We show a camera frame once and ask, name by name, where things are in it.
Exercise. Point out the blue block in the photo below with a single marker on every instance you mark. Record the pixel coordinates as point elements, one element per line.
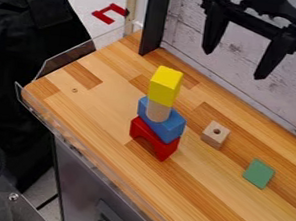
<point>166,124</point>

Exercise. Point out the green block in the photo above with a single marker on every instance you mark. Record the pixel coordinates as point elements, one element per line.
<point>258,173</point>

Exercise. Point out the black post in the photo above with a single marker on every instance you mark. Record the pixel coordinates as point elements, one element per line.
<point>154,17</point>

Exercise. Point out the beige wooden cylinder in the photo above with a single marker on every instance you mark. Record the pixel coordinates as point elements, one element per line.
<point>157,112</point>

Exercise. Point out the red clamp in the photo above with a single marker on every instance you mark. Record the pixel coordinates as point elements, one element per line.
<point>109,12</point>

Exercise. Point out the black cloth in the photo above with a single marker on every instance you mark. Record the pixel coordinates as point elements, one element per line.
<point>17,64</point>

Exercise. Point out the beige cube with hole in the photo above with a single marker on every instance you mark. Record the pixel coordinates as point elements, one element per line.
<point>215,134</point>

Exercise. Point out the red arch block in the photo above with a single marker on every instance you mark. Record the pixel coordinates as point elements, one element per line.
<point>151,137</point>

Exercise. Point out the yellow block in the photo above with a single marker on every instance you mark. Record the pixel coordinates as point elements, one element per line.
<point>164,85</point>

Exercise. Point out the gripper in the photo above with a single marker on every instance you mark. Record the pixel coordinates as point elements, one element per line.
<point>274,9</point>

